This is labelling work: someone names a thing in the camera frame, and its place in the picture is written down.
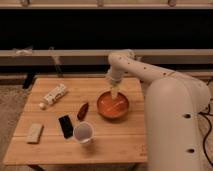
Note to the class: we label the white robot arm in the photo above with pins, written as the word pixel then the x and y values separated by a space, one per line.
pixel 172 102

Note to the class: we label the dark red chili pepper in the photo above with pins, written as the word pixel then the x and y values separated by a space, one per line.
pixel 83 111

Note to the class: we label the white plastic bottle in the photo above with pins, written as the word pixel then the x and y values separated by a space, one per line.
pixel 53 96

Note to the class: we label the thin leaning metal rod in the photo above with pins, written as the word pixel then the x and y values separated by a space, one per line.
pixel 57 63

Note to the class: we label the orange ceramic bowl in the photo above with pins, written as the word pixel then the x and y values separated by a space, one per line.
pixel 110 108

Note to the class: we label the wooden table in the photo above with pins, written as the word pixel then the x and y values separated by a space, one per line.
pixel 120 141

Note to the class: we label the black rectangular phone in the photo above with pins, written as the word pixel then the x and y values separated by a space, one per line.
pixel 66 126

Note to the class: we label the pale translucent gripper finger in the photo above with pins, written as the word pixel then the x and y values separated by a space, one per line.
pixel 114 91

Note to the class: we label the beige rectangular sponge block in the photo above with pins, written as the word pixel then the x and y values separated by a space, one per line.
pixel 34 133

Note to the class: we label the grey horizontal rail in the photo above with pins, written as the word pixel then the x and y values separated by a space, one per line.
pixel 99 57

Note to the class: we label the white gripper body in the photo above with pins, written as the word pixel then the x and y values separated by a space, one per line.
pixel 114 76

